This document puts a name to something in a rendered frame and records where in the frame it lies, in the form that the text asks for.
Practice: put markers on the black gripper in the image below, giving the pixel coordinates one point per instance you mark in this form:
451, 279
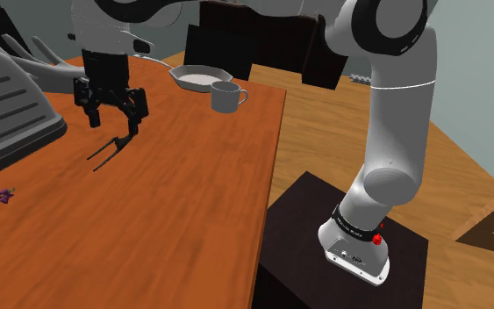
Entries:
105, 70

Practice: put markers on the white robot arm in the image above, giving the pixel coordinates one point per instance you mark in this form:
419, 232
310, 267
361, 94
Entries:
402, 128

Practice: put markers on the black two-pronged fork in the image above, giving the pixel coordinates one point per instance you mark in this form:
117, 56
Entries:
109, 153

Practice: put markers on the grey frying pan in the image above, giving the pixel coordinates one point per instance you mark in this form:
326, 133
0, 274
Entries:
199, 79

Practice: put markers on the grey ribbed appliance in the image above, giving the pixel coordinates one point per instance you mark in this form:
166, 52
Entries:
7, 111

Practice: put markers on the orange wooden table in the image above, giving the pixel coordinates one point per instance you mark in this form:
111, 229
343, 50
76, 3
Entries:
178, 197

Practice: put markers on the grey mug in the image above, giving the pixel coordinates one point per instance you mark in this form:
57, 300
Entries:
225, 98

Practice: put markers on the dark furniture piece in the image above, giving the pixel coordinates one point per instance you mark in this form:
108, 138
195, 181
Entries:
268, 38

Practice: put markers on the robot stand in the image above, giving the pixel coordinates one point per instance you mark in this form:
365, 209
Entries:
298, 231

